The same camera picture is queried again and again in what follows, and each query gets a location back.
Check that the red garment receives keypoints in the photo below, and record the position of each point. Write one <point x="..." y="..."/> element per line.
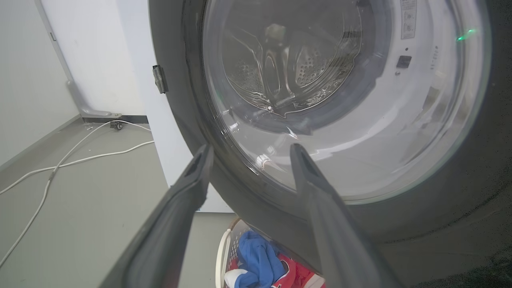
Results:
<point x="298" y="274"/>

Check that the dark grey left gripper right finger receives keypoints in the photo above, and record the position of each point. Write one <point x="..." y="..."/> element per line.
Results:
<point x="336" y="236"/>

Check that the grey floor stand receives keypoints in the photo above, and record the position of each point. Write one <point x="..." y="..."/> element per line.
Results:
<point x="76" y="80"/>

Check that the white washing machine body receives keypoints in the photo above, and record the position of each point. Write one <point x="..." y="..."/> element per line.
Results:
<point x="160" y="136"/>

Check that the white laundry basket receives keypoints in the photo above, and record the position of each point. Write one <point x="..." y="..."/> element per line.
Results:
<point x="224" y="252"/>

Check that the dark grey washing machine door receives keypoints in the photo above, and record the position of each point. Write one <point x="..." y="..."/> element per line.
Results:
<point x="420" y="208"/>

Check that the blue garment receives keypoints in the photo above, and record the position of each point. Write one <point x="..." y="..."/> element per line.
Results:
<point x="256" y="260"/>

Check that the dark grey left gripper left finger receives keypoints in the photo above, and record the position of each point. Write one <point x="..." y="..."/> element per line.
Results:
<point x="168" y="236"/>

